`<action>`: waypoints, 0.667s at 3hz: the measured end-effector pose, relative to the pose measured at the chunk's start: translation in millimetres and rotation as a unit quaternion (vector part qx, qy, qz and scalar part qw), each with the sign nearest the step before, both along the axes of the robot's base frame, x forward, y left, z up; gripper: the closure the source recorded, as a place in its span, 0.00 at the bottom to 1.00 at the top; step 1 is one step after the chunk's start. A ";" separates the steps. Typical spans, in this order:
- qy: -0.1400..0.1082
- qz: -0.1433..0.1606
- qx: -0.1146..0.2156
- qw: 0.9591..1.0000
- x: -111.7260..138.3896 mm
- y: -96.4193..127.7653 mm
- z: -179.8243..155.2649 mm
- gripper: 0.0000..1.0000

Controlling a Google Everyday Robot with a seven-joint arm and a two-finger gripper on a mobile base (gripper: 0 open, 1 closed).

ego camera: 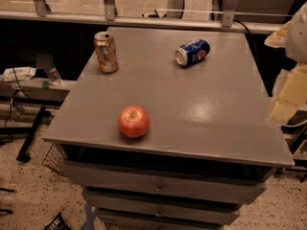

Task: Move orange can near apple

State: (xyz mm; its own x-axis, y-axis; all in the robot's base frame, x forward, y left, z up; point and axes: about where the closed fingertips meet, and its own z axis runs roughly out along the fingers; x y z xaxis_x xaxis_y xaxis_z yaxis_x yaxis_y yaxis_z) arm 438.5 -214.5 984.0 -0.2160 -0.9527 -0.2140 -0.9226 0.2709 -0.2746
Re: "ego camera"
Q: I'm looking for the red apple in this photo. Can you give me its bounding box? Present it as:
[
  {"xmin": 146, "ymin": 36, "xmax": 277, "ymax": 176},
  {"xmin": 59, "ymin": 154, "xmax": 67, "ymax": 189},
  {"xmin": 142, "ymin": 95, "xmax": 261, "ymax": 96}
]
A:
[{"xmin": 118, "ymin": 105, "xmax": 151, "ymax": 138}]

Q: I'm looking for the black printed bag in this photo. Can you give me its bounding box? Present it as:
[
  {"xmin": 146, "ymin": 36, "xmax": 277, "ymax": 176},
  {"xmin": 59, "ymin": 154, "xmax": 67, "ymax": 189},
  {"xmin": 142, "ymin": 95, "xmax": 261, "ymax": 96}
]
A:
[{"xmin": 43, "ymin": 212, "xmax": 71, "ymax": 230}]

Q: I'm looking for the orange soda can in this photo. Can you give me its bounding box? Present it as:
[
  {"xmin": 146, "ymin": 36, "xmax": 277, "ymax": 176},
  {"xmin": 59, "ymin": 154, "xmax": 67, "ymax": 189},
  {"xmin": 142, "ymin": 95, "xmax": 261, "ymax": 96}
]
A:
[{"xmin": 94, "ymin": 32, "xmax": 119, "ymax": 74}]

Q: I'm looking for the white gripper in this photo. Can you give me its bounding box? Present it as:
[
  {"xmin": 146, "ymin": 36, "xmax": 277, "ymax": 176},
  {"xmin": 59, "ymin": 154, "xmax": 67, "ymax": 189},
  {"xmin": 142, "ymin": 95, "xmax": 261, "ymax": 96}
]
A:
[{"xmin": 264, "ymin": 2, "xmax": 307, "ymax": 123}]

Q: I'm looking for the grey drawer cabinet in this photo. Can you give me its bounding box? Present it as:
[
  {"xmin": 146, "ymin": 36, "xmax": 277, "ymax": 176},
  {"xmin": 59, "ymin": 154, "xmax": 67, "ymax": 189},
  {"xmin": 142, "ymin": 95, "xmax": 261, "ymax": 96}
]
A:
[{"xmin": 44, "ymin": 28, "xmax": 293, "ymax": 230}]

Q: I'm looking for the metal window railing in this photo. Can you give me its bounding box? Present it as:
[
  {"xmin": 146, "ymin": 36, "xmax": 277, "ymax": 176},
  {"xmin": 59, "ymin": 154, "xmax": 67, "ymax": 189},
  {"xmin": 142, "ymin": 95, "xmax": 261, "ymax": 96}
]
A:
[{"xmin": 0, "ymin": 0, "xmax": 293, "ymax": 34}]

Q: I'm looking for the black cable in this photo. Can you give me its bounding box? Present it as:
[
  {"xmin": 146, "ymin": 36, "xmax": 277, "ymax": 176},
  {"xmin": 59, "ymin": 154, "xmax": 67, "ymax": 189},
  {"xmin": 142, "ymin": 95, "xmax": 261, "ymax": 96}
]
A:
[{"xmin": 3, "ymin": 68, "xmax": 32, "ymax": 139}]

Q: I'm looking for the clear plastic water bottle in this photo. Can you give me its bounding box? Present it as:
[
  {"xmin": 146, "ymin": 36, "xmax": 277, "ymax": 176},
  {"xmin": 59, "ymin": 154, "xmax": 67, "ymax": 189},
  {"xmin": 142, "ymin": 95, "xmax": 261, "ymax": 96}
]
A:
[{"xmin": 45, "ymin": 67, "xmax": 62, "ymax": 85}]

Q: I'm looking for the wire mesh basket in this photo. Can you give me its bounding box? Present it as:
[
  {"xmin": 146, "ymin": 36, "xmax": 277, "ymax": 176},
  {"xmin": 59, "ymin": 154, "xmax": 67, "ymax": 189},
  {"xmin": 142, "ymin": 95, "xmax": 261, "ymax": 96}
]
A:
[{"xmin": 42, "ymin": 145, "xmax": 65, "ymax": 176}]

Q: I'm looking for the blue pepsi can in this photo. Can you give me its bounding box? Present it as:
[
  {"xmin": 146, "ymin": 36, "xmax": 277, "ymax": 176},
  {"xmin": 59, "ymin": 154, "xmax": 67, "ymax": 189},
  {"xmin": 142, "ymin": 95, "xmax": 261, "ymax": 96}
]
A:
[{"xmin": 175, "ymin": 39, "xmax": 210, "ymax": 67}]

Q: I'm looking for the black metal stand leg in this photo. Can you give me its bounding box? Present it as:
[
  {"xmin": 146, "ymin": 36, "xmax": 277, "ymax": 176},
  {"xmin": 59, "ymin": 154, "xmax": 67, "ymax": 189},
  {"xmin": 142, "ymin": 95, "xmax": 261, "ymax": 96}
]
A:
[{"xmin": 16, "ymin": 105, "xmax": 46, "ymax": 163}]

